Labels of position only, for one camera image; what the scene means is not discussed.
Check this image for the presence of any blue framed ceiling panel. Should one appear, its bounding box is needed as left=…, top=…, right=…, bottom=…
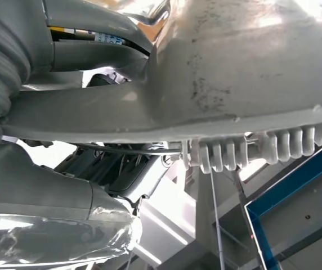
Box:
left=245, top=136, right=322, bottom=270

